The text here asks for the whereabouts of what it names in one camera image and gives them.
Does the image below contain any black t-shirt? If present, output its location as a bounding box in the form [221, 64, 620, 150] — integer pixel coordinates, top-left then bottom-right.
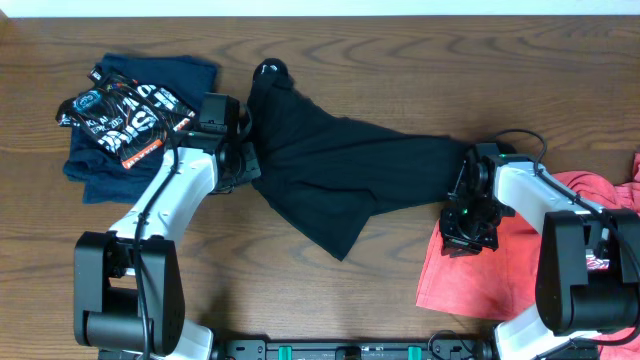
[248, 58, 468, 260]

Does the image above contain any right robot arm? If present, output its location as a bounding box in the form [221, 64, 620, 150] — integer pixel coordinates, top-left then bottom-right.
[439, 142, 639, 359]

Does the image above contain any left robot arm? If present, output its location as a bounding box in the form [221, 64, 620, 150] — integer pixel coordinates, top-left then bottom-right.
[73, 102, 259, 359]

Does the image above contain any red printed t-shirt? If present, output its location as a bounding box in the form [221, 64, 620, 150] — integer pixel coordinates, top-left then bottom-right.
[416, 152, 639, 360]

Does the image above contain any black orange printed jersey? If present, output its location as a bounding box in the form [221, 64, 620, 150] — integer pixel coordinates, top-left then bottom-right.
[56, 66, 196, 169]

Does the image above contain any folded navy blue shirt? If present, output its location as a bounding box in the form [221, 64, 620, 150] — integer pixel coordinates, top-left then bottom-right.
[63, 53, 218, 204]

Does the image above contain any left black cable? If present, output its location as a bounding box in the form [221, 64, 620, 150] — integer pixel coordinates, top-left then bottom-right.
[114, 84, 201, 360]

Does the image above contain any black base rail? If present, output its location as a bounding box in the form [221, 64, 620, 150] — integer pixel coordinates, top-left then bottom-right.
[209, 331, 503, 360]

